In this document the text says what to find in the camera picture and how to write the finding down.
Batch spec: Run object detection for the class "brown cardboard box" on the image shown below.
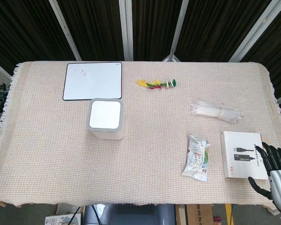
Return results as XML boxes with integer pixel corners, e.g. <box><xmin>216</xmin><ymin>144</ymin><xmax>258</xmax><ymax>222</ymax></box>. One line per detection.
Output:
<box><xmin>175</xmin><ymin>204</ymin><xmax>214</xmax><ymax>225</ymax></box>

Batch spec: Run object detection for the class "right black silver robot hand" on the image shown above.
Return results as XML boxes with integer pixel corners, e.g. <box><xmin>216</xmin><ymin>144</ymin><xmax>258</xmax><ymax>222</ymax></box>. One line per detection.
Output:
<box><xmin>248</xmin><ymin>142</ymin><xmax>281</xmax><ymax>223</ymax></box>

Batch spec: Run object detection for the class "colourful feather bundle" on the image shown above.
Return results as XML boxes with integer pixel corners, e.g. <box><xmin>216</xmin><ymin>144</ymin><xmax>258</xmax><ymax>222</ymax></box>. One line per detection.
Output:
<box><xmin>135</xmin><ymin>79</ymin><xmax>178</xmax><ymax>90</ymax></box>

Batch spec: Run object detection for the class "beige woven tablecloth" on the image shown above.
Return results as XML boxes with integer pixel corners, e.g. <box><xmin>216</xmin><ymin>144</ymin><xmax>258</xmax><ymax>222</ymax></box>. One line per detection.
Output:
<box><xmin>0</xmin><ymin>60</ymin><xmax>281</xmax><ymax>215</ymax></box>

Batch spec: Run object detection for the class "white metal frame stand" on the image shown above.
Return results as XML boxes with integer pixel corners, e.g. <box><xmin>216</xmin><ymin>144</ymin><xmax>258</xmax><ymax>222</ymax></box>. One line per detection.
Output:
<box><xmin>163</xmin><ymin>54</ymin><xmax>181</xmax><ymax>62</ymax></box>

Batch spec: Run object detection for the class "white whiteboard with black frame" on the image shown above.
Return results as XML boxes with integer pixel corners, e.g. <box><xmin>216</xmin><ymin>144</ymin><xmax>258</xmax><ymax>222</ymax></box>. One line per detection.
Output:
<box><xmin>62</xmin><ymin>62</ymin><xmax>123</xmax><ymax>101</ymax></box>

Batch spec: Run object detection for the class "crumpled snack wrapper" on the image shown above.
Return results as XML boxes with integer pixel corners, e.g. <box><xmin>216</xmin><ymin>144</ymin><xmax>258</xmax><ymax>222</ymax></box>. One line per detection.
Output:
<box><xmin>181</xmin><ymin>133</ymin><xmax>211</xmax><ymax>182</ymax></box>

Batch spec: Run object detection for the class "white square plastic container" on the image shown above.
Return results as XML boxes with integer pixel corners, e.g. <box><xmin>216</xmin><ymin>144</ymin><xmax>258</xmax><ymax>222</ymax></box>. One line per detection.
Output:
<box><xmin>87</xmin><ymin>97</ymin><xmax>125</xmax><ymax>141</ymax></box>

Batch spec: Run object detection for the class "white cable product box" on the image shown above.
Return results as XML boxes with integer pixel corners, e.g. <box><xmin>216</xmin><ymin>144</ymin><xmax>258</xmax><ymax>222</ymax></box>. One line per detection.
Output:
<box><xmin>220</xmin><ymin>131</ymin><xmax>270</xmax><ymax>180</ymax></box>

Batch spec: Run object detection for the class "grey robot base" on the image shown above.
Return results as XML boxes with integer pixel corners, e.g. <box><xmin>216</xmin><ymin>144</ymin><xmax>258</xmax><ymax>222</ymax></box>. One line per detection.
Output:
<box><xmin>83</xmin><ymin>203</ymin><xmax>177</xmax><ymax>225</ymax></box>

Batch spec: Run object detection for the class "printed booklet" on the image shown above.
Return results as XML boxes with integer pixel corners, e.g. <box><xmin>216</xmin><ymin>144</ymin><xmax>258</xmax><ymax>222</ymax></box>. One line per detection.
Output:
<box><xmin>44</xmin><ymin>212</ymin><xmax>82</xmax><ymax>225</ymax></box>

